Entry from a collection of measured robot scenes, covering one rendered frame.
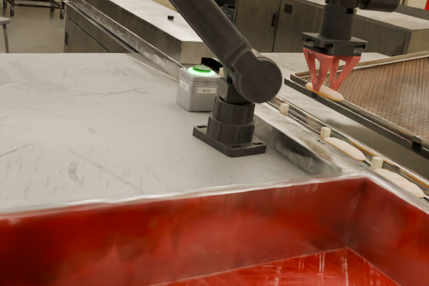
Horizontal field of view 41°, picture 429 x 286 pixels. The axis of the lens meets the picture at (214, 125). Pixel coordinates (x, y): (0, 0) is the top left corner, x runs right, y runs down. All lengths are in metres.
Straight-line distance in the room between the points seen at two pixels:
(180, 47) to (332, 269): 0.84
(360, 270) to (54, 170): 0.44
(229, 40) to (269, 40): 4.10
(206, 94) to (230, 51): 0.25
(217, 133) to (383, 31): 3.02
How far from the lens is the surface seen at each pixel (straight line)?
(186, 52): 1.42
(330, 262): 0.71
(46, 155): 0.90
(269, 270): 0.67
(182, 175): 0.87
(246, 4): 5.42
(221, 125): 0.99
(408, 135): 1.04
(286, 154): 1.01
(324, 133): 1.05
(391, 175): 0.93
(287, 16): 4.84
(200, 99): 1.18
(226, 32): 0.95
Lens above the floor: 1.17
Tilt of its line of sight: 18 degrees down
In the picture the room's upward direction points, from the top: 9 degrees clockwise
